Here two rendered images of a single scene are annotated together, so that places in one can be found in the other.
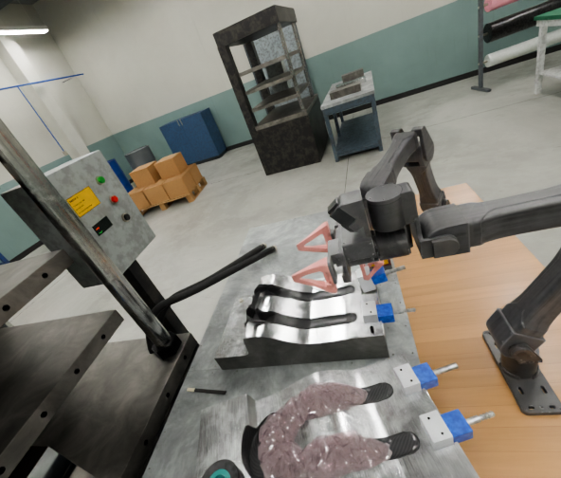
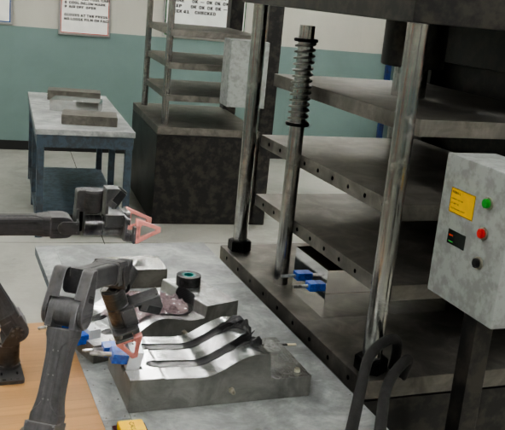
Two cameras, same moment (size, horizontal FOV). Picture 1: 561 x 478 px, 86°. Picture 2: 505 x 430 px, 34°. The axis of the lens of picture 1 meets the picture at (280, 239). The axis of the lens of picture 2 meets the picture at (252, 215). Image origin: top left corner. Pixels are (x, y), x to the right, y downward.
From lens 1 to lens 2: 2.64 m
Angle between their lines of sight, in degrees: 120
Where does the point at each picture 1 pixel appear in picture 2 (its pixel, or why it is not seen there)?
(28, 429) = (333, 253)
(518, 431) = (22, 346)
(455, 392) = not seen: hidden behind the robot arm
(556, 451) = not seen: hidden behind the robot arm
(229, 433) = (204, 295)
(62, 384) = (348, 263)
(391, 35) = not seen: outside the picture
